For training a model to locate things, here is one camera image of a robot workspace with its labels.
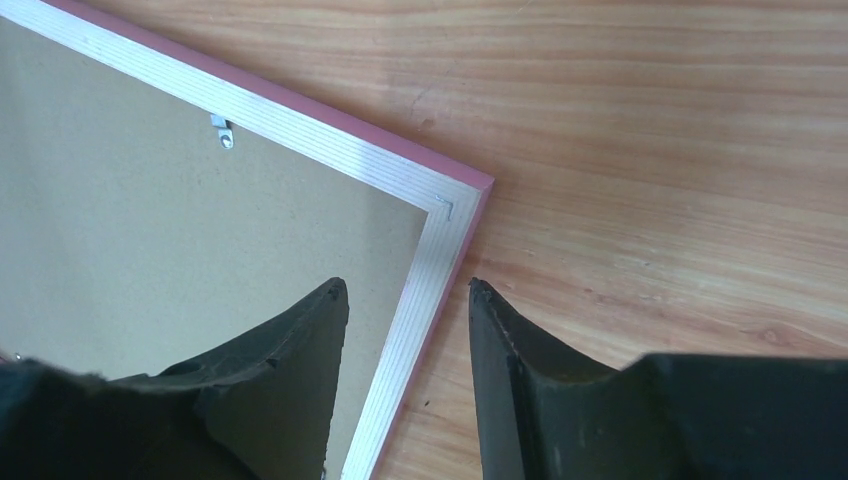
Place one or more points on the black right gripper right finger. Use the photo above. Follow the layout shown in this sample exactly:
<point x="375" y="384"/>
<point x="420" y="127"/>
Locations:
<point x="547" y="411"/>

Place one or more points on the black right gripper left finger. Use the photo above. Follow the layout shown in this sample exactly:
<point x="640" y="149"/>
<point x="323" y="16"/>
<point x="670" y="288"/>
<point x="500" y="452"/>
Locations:
<point x="258" y="406"/>

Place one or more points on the brown backing board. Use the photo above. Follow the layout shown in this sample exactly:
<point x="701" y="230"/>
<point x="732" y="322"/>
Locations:
<point x="132" y="240"/>

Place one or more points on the wooden picture frame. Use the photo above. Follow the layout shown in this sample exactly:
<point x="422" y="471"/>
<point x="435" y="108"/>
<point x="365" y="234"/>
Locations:
<point x="452" y="194"/>

